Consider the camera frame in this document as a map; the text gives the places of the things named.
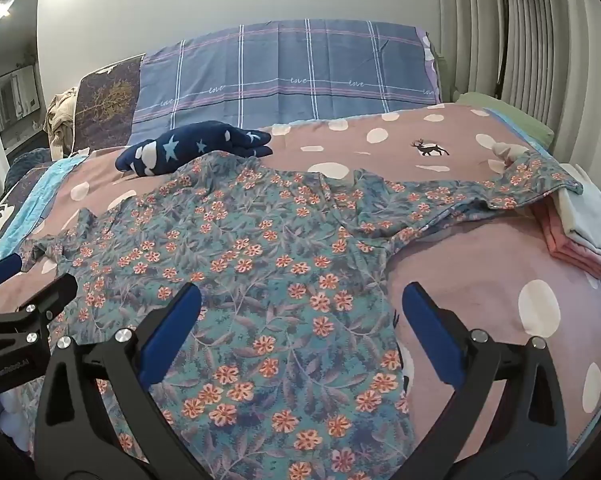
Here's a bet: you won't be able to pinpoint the teal floral shirt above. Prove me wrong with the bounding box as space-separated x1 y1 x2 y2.
20 152 584 480

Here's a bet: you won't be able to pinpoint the pink polka-dot blanket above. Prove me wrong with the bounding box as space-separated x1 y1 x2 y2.
0 102 601 480

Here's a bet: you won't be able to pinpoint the white plush cushion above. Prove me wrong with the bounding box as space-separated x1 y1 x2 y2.
0 390 34 456

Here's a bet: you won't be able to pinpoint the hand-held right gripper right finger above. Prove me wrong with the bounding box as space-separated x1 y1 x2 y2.
401 281 568 480

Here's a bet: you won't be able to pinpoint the light blue bed sheet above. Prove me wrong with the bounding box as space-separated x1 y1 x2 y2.
0 152 88 271

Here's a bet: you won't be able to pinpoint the blue plaid pillow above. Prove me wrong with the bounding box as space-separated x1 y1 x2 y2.
130 19 443 131

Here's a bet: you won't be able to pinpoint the beige clothes pile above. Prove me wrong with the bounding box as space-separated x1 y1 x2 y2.
43 87 81 161

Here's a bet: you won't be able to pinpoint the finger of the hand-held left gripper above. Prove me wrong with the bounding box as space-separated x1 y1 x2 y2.
0 274 78 348
0 253 24 293

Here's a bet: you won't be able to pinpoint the navy star print garment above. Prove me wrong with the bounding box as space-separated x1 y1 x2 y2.
115 121 274 177

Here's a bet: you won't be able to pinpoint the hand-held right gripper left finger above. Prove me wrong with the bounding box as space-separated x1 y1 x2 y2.
34 282 202 480

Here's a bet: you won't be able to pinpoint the white curtain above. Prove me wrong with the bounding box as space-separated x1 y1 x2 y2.
435 0 601 171

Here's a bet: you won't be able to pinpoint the dark tree print pillow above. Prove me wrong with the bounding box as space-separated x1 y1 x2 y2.
73 55 146 153

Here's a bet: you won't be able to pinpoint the purple dotted pillow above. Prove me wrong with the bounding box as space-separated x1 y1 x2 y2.
414 29 443 106

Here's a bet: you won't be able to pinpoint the folded pink and white clothes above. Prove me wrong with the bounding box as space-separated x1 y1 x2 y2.
550 162 601 256

